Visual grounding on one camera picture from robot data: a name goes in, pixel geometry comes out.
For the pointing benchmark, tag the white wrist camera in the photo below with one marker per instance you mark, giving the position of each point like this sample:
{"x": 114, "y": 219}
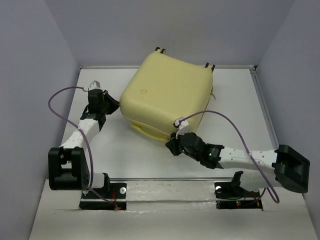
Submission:
{"x": 181, "y": 126}
{"x": 95, "y": 85}

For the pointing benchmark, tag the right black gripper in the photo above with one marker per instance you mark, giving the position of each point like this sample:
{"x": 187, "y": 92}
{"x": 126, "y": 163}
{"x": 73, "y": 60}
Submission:
{"x": 172, "y": 144}

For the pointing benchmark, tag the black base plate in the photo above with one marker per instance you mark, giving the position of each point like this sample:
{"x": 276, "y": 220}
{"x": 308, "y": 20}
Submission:
{"x": 103, "y": 199}
{"x": 230, "y": 196}

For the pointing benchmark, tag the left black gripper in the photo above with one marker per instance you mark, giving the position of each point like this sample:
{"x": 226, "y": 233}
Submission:
{"x": 115, "y": 104}

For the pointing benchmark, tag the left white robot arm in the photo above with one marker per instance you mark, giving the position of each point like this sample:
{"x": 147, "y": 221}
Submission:
{"x": 71, "y": 165}

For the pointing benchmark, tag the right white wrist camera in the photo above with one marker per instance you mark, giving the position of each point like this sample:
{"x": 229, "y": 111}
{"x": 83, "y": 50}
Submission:
{"x": 181, "y": 126}

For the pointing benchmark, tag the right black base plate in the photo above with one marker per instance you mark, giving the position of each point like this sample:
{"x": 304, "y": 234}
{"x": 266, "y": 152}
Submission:
{"x": 230, "y": 196}

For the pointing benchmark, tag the yellow suitcase with black lining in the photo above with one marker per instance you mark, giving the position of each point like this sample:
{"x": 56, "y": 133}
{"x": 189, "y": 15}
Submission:
{"x": 162, "y": 90}

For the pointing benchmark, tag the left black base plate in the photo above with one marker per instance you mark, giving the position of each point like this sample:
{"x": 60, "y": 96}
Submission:
{"x": 103, "y": 199}

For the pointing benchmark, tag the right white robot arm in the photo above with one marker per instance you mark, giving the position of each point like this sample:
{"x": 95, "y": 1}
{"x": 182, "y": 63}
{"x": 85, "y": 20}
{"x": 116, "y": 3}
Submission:
{"x": 282, "y": 167}

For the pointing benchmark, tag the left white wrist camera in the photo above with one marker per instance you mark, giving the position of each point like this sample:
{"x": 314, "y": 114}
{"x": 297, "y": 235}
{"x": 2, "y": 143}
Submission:
{"x": 95, "y": 85}

